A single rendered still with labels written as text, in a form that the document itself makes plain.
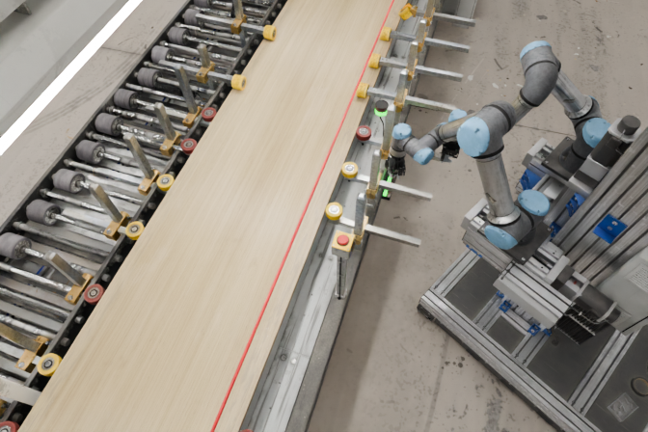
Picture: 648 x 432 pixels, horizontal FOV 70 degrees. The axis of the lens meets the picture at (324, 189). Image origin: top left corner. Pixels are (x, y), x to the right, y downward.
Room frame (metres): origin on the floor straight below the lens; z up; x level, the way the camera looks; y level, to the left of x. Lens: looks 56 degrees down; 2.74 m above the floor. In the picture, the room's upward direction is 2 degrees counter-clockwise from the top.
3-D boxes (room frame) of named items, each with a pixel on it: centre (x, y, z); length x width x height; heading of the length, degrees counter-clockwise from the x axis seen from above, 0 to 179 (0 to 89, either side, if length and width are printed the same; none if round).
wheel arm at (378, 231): (1.05, -0.23, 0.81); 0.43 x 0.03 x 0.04; 70
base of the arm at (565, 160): (1.26, -1.15, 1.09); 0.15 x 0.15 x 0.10
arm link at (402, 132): (1.27, -0.33, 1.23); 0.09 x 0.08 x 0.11; 39
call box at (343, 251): (0.79, -0.06, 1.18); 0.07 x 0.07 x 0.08; 70
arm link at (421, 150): (1.20, -0.41, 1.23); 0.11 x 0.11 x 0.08; 39
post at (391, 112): (1.51, -0.32, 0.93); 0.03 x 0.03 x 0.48; 70
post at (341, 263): (0.79, -0.06, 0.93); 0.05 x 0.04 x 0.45; 160
